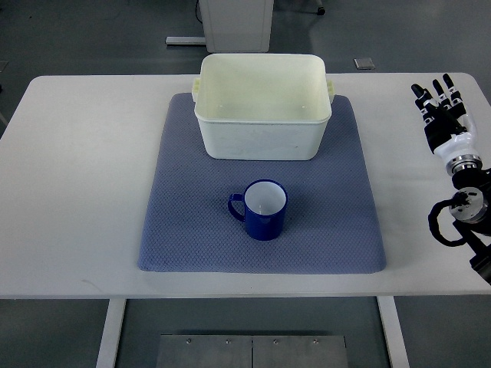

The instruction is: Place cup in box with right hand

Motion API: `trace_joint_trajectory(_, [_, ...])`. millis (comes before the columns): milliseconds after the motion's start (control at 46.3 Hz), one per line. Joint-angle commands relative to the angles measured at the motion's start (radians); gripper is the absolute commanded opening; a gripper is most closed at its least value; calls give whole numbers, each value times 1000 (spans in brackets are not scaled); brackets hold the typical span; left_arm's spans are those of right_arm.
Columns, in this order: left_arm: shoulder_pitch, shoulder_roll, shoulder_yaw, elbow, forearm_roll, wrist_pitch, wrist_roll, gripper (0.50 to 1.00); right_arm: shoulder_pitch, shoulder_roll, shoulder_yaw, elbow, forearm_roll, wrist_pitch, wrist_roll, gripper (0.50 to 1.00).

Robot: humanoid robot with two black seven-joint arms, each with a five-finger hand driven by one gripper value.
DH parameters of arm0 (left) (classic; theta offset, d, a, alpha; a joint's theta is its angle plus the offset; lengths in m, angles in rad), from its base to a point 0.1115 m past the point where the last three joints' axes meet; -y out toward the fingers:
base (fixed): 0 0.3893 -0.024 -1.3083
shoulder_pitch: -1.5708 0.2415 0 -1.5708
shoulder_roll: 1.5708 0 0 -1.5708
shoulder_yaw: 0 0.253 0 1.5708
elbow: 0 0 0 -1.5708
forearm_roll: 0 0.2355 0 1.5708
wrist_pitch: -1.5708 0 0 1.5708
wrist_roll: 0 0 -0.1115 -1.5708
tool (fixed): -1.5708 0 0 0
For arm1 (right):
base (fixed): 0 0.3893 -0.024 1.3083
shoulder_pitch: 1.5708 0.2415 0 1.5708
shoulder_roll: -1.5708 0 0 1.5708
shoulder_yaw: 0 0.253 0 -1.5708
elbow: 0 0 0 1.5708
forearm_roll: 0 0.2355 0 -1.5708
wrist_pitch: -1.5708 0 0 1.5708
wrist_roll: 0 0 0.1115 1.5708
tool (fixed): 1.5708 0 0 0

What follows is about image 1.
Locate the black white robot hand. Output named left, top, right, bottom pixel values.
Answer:
left=411, top=74, right=479, bottom=164

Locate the blue mug white inside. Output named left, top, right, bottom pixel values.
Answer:
left=227, top=179, right=288, bottom=241

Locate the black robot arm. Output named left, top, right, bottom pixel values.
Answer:
left=427, top=154, right=490, bottom=282

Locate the cream plastic box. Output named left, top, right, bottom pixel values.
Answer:
left=192, top=54, right=333, bottom=161

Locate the small grey floor plate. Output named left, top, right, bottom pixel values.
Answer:
left=353, top=57, right=376, bottom=71

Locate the blue textured mat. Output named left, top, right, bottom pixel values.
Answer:
left=138, top=94, right=386, bottom=274

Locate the right white table leg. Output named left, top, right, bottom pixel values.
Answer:
left=377, top=296, right=410, bottom=368

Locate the white table leg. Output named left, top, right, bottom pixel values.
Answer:
left=377, top=296, right=410, bottom=368
left=96, top=298, right=127, bottom=368

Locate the white cabinet in background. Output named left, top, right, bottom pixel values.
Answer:
left=199, top=0, right=274, bottom=53

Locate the grey metal floor bar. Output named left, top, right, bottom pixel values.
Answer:
left=165, top=36, right=206, bottom=46

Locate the grey metal floor plate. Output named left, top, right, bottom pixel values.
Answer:
left=156, top=335, right=348, bottom=367

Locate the left white table leg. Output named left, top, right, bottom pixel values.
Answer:
left=96, top=298, right=127, bottom=368

